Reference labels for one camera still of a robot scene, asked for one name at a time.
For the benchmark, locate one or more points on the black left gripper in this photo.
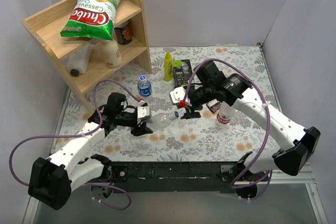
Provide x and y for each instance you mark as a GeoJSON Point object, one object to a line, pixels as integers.
{"type": "Point", "coordinates": [137, 126]}

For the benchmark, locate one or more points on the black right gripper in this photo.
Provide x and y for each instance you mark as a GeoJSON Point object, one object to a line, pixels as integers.
{"type": "Point", "coordinates": [188, 109]}

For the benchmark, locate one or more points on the clear plastic bottle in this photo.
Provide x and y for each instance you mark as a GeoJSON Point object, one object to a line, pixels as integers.
{"type": "Point", "coordinates": [159, 121]}

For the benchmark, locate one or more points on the blue label water bottle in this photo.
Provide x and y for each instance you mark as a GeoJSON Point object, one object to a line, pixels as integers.
{"type": "Point", "coordinates": [145, 89]}

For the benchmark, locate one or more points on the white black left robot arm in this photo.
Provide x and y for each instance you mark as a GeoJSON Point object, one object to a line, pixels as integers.
{"type": "Point", "coordinates": [53, 179]}

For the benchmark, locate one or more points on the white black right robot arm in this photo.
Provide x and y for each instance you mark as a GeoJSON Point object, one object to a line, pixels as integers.
{"type": "Point", "coordinates": [296, 142]}

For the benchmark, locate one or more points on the red label water bottle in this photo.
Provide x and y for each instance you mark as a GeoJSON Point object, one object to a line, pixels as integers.
{"type": "Point", "coordinates": [224, 115]}

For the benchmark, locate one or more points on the yellow glue bottle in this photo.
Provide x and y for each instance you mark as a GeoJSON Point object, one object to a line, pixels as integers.
{"type": "Point", "coordinates": [168, 67]}

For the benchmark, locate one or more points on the cream plastic bottle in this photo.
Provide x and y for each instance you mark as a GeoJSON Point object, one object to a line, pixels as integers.
{"type": "Point", "coordinates": [111, 53]}

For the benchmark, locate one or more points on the clear bottle black cap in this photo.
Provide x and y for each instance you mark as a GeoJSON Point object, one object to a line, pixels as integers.
{"type": "Point", "coordinates": [78, 62]}

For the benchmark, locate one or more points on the brown snack packet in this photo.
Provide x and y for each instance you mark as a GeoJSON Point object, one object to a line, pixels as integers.
{"type": "Point", "coordinates": [213, 106]}

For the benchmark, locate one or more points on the floral table mat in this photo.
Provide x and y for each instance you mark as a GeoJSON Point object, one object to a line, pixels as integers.
{"type": "Point", "coordinates": [194, 139]}

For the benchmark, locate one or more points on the black green product box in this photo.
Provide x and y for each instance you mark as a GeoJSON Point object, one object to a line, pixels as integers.
{"type": "Point", "coordinates": [182, 71]}

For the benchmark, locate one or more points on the dark orange drink can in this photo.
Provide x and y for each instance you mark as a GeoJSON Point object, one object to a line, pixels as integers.
{"type": "Point", "coordinates": [123, 33]}

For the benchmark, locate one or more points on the wooden shelf rack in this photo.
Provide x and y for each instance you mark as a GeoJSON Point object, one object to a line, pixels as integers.
{"type": "Point", "coordinates": [46, 26]}

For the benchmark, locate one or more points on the green cassava chips bag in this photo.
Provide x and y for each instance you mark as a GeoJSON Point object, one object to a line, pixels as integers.
{"type": "Point", "coordinates": [92, 19]}

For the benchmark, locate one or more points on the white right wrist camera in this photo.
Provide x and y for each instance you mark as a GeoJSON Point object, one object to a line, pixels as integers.
{"type": "Point", "coordinates": [177, 97]}

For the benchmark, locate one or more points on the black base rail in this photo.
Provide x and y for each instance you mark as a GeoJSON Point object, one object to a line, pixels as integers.
{"type": "Point", "coordinates": [168, 176]}

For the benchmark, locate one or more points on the aluminium frame rail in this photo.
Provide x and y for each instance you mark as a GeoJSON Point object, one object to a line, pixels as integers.
{"type": "Point", "coordinates": [305, 176]}

